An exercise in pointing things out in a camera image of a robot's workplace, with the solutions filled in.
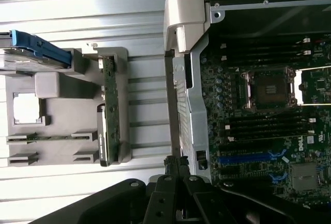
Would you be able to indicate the hard disk in blue caddy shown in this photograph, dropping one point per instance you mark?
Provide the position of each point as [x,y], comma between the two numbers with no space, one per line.
[38,48]

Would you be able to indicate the CPU socket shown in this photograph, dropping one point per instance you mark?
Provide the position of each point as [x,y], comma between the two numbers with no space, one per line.
[269,89]

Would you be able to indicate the silver chipset heatsink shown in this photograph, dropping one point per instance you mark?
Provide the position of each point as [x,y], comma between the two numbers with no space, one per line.
[304,177]

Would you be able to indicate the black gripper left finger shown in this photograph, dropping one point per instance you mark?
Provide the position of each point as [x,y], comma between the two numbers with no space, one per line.
[160,198]

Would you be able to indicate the green motherboard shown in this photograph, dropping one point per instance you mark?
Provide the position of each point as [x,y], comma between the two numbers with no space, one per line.
[258,136]

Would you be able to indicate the blue expansion slot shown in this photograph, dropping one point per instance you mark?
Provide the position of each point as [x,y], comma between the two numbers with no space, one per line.
[243,159]

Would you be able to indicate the open Dell PC case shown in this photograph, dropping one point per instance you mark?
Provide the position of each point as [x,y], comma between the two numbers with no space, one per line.
[196,110]

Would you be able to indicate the silver CPU chip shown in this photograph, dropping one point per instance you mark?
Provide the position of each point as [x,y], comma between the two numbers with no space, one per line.
[26,110]

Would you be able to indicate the grey plastic parts rack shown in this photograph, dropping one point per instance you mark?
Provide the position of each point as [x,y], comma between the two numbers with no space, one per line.
[72,115]

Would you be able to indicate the metal socket cover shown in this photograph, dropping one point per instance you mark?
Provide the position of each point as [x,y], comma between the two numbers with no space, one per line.
[314,87]

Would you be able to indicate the green RAM stick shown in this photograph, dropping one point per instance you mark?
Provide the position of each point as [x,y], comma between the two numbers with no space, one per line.
[51,138]

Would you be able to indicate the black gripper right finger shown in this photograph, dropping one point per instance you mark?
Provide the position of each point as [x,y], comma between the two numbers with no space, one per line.
[199,198]

